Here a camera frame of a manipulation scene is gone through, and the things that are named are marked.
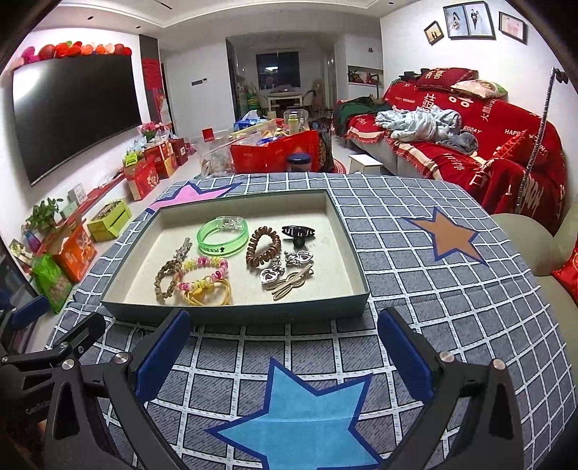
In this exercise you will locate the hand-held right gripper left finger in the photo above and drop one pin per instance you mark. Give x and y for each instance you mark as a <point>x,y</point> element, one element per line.
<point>162,357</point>

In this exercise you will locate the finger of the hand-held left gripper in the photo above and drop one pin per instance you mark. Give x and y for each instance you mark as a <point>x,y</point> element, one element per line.
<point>76,336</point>
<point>29,312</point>

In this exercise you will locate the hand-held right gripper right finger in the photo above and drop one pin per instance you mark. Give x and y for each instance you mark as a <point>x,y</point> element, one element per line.
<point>404,352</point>

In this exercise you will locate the shallow beige tray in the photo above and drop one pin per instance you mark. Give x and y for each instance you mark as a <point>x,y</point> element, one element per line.
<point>144,275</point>

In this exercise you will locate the silver star hair clip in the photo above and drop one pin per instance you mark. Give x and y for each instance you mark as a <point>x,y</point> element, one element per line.
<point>183,248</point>

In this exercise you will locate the gold hair pin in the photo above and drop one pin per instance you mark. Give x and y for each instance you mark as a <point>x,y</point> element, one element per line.
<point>289,289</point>

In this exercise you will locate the silver heart hair clip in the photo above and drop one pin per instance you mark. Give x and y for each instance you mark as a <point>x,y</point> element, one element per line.
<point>298,258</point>
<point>271,274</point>

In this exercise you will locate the green snack bag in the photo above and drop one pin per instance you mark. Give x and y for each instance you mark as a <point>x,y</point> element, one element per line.
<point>52,284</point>

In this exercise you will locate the grey checked star cloth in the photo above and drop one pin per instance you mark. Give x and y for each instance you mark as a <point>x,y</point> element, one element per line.
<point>406,280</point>

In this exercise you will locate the green potted plant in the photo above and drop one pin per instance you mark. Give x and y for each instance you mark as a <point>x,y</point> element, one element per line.
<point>43,214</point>

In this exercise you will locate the green cardboard box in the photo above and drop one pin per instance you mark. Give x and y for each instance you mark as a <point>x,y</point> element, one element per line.
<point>108,223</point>

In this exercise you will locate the black claw hair clip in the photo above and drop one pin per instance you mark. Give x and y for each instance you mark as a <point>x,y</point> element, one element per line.
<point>298,231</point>

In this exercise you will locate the beige armchair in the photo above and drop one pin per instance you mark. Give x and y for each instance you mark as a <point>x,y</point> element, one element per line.
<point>533,244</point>

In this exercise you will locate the patterned red gift box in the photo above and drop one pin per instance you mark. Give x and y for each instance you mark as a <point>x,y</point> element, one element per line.
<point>142,180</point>

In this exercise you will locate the red embroidered cushion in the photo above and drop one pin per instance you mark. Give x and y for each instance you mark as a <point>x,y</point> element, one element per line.
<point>566,275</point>

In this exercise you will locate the white stool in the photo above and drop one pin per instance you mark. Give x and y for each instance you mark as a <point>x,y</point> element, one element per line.
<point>363,162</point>

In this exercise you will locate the orange red gift box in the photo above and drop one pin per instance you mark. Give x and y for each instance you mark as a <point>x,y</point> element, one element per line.
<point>160,160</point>

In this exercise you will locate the black television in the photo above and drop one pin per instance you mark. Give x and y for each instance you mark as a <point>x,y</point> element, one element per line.
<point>76,117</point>

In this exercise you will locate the dark red gift box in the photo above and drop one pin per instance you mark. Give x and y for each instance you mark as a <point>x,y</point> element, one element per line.
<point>179,151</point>

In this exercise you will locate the red covered sofa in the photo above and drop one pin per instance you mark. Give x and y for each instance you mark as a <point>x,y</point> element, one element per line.
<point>496,158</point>

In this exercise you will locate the blue lid jar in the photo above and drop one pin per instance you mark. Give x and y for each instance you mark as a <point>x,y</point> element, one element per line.
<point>299,163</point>

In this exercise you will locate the red gift bag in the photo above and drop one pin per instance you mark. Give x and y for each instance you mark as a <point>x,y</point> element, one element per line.
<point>253,160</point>
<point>300,142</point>

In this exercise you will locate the grey garment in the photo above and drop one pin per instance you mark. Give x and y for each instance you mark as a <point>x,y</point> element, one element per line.
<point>460,142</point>

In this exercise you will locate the pink flower bouquet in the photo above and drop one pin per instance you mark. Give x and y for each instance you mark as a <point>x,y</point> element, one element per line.
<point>153,130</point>

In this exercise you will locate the light blue blanket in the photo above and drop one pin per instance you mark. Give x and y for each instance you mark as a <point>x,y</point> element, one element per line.
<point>415,124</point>

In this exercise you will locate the dark green blanket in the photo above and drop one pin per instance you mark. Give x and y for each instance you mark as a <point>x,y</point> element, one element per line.
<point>354,110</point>

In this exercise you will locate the metal selfie stick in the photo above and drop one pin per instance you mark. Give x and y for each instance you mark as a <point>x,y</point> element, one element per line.
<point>537,140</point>

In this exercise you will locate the row of coloured balloons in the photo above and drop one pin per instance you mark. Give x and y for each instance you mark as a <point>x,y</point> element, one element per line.
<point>76,49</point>

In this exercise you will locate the floral pillow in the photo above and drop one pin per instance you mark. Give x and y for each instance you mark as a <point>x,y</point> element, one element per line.
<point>481,88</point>

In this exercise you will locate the red sofa cushion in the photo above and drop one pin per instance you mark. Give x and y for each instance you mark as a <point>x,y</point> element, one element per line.
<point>445,77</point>

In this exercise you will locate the white dining table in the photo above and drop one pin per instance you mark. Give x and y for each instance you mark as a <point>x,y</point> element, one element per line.
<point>284,99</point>

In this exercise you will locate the dark window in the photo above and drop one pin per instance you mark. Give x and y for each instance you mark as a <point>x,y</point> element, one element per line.
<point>277,68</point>

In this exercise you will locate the small dark framed photo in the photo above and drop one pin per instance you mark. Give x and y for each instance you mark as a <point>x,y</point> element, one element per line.
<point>433,32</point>

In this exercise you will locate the double framed wedding photo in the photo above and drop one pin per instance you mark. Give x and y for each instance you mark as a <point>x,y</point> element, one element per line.
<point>469,20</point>

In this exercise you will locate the small framed picture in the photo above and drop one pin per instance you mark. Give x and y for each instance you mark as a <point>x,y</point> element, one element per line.
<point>512,27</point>

